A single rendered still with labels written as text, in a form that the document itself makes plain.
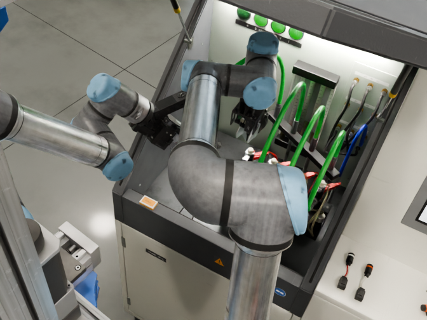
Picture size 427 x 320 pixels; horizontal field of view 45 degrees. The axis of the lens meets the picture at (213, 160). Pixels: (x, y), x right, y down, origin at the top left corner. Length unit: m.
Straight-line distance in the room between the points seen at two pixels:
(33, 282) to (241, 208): 0.33
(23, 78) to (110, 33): 0.74
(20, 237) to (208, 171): 0.33
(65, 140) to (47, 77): 2.51
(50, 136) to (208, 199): 0.40
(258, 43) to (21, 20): 3.09
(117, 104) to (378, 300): 0.90
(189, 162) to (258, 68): 0.40
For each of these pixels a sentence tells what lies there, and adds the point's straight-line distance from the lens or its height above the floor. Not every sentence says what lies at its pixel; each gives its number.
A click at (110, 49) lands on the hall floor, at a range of 3.82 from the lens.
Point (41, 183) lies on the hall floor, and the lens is 3.00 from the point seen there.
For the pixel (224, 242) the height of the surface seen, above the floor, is 0.95.
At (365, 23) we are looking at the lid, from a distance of 0.69.
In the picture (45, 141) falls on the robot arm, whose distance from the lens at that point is 1.10.
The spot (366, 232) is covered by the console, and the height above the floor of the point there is 1.02.
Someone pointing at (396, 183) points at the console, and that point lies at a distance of 1.52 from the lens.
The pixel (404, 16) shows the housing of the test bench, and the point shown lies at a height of 1.50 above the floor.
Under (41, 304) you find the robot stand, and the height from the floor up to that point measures 1.58.
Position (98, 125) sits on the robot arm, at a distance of 1.30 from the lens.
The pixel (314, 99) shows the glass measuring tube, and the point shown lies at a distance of 1.72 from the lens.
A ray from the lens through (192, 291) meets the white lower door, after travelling 1.92.
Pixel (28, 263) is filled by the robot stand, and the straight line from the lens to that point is 0.71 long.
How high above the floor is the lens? 2.29
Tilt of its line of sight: 49 degrees down
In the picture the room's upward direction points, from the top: 7 degrees clockwise
